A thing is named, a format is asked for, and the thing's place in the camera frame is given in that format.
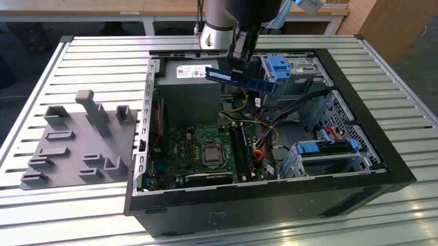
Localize wooden desk white frame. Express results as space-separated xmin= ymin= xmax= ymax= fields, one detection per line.
xmin=0 ymin=0 xmax=350 ymax=36

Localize black cable bundle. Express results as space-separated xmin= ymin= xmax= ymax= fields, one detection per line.
xmin=259 ymin=91 xmax=327 ymax=129

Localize black RAM slot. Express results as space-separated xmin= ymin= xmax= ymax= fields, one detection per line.
xmin=230 ymin=122 xmax=248 ymax=181

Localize pale blue plastic object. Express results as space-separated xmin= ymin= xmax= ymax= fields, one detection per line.
xmin=270 ymin=2 xmax=291 ymax=29

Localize orange data wire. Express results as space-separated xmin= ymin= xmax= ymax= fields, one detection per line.
xmin=320 ymin=127 xmax=347 ymax=142

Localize grey power supply unit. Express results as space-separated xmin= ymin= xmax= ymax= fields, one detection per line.
xmin=155 ymin=58 xmax=223 ymax=124

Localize metal disk bay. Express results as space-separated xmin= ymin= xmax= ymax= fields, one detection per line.
xmin=278 ymin=143 xmax=375 ymax=179

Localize multicoloured wire bundle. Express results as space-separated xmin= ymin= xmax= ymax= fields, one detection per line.
xmin=255 ymin=119 xmax=279 ymax=152

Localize CPU socket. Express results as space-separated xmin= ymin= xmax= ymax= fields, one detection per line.
xmin=199 ymin=140 xmax=226 ymax=169

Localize blue plastic drive bracket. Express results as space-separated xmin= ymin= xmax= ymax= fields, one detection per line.
xmin=267 ymin=55 xmax=292 ymax=81

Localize red wire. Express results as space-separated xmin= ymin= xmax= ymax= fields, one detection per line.
xmin=152 ymin=99 xmax=164 ymax=151

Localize black arm base cables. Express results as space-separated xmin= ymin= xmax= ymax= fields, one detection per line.
xmin=194 ymin=0 xmax=206 ymax=36

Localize grey parts rack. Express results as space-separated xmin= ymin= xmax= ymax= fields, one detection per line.
xmin=19 ymin=89 xmax=143 ymax=191

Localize perforated metal drive cage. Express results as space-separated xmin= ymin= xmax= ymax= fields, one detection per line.
xmin=306 ymin=89 xmax=386 ymax=170

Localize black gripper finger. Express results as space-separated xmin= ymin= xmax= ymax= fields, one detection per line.
xmin=240 ymin=23 xmax=263 ymax=70
xmin=227 ymin=25 xmax=247 ymax=81

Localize round grey speaker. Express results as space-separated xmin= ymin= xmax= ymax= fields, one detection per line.
xmin=271 ymin=145 xmax=291 ymax=162

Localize wooden cabinet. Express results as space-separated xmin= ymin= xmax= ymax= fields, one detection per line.
xmin=336 ymin=0 xmax=438 ymax=66

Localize metal optical drive cage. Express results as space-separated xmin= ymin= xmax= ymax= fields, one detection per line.
xmin=259 ymin=54 xmax=335 ymax=108

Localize black chair base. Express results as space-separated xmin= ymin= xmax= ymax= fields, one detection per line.
xmin=20 ymin=22 xmax=52 ymax=55

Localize green motherboard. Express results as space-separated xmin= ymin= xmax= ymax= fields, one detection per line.
xmin=147 ymin=122 xmax=271 ymax=190

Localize yellow wire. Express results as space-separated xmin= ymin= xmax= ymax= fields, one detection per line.
xmin=220 ymin=88 xmax=250 ymax=113

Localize black PC case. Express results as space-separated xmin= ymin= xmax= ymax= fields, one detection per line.
xmin=123 ymin=48 xmax=418 ymax=238

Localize silver CPU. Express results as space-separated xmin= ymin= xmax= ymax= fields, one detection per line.
xmin=204 ymin=148 xmax=222 ymax=165

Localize black graphics card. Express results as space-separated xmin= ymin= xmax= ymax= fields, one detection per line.
xmin=184 ymin=171 xmax=234 ymax=188

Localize hard disk in blue carrier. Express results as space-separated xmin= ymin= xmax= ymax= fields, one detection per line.
xmin=292 ymin=139 xmax=359 ymax=157

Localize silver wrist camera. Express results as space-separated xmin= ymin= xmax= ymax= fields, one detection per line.
xmin=292 ymin=0 xmax=324 ymax=16

